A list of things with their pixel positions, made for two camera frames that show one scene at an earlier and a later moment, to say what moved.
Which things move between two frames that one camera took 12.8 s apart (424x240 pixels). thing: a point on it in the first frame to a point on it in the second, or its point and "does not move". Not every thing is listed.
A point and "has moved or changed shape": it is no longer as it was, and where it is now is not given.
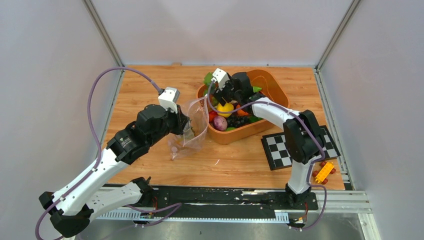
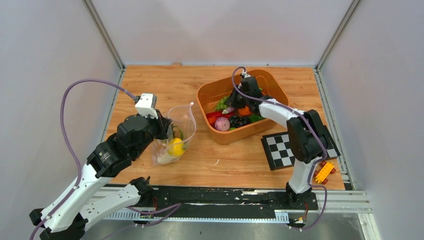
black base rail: (206, 199) does not move
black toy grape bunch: (235, 121) does not move
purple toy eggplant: (220, 123) does not move
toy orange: (240, 112) does not move
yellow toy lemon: (228, 107) to (176, 147)
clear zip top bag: (192, 139) has moved or changed shape
